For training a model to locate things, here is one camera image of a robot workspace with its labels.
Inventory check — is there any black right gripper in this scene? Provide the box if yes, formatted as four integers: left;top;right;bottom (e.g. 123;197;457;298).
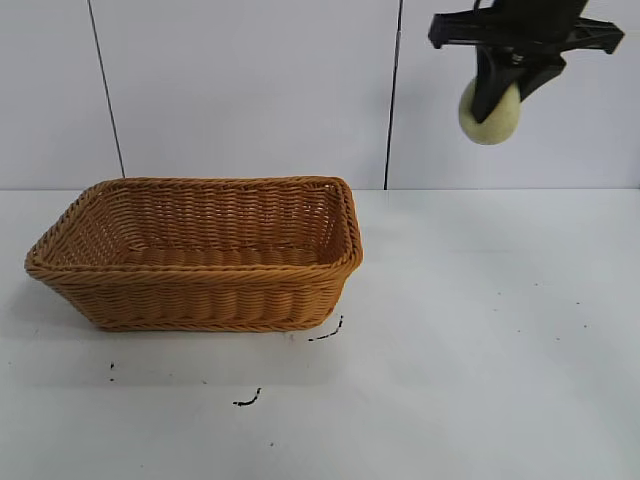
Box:
427;0;627;125

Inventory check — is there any pale yellow egg yolk pastry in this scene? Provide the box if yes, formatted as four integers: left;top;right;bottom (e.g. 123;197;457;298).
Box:
456;74;524;147

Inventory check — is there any brown woven wicker basket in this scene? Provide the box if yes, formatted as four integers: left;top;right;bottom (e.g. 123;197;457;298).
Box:
25;175;365;334

